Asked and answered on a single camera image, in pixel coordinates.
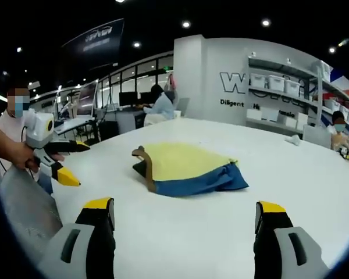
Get white side desk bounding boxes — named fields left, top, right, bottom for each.
left=52, top=115, right=97, bottom=135

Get black computer monitor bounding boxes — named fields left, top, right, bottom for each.
left=139, top=92, right=155, bottom=106
left=119, top=91, right=138, bottom=109

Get person's left hand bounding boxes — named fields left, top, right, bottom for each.
left=10, top=144, right=43, bottom=172

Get black box under desk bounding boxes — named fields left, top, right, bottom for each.
left=98, top=120, right=120, bottom=142

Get large tilted display screen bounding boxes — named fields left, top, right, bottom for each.
left=74, top=80, right=99, bottom=117

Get grey laptop lid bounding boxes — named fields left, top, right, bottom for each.
left=302, top=124, right=333, bottom=149

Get grey cloth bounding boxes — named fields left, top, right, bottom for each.
left=0, top=167, right=63, bottom=251

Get dark hanging banner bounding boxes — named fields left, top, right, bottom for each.
left=60, top=17, right=126, bottom=77

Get row of white storage bins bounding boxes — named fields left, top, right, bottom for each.
left=252, top=62, right=349, bottom=128

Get yellow and blue garment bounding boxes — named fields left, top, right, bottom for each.
left=131, top=141, right=250, bottom=199

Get crumpled white cloth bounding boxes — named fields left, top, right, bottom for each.
left=284, top=134, right=304, bottom=146

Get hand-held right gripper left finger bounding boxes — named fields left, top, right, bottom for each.
left=37, top=196, right=116, bottom=279

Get person's white shirt torso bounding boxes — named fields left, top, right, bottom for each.
left=0, top=111, right=29, bottom=178

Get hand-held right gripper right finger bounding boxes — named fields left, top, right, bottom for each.
left=252, top=200, right=331, bottom=279

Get white shelf unit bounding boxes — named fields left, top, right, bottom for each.
left=245, top=54, right=349, bottom=138

